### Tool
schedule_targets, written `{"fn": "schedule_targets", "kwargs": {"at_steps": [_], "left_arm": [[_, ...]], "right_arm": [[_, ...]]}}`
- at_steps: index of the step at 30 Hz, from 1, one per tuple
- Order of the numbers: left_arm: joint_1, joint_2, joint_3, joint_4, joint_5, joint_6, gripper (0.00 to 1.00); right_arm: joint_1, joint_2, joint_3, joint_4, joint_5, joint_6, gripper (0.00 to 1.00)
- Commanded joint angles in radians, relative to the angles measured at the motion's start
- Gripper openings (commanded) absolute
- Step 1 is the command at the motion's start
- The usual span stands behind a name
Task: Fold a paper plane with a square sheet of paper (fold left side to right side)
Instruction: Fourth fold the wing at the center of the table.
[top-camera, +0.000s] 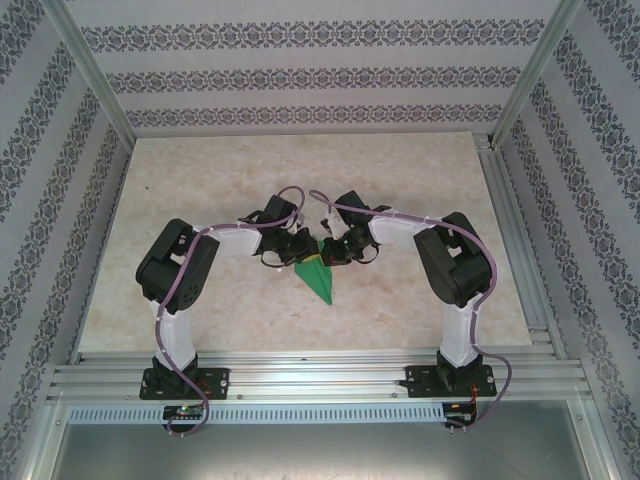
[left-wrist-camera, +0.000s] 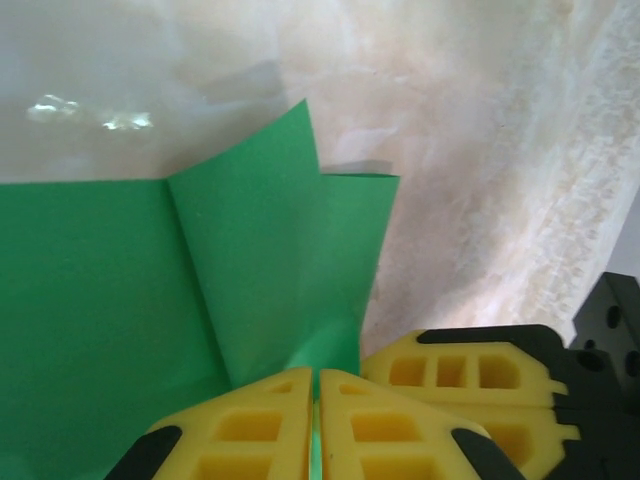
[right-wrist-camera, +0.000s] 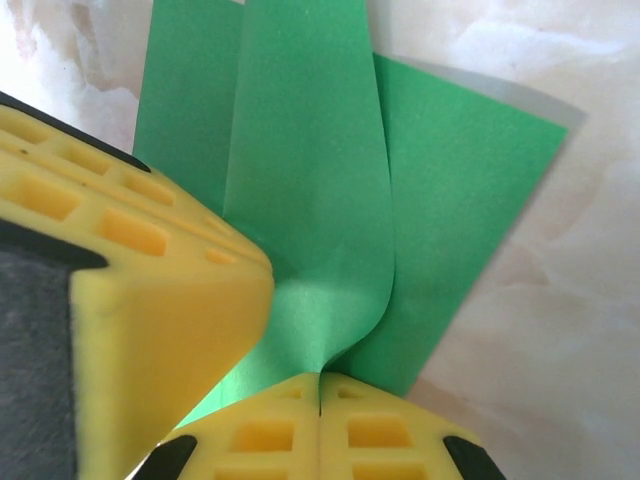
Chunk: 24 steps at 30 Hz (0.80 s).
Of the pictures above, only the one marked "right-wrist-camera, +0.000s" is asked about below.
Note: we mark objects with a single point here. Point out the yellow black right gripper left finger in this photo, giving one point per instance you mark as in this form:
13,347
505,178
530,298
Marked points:
250,440

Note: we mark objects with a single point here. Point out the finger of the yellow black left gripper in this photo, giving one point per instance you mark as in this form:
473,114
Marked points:
150,300

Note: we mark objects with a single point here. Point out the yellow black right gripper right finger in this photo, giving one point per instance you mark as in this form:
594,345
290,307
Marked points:
390,440

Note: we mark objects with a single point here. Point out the green paper sheet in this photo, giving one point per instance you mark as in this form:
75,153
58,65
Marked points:
310,175

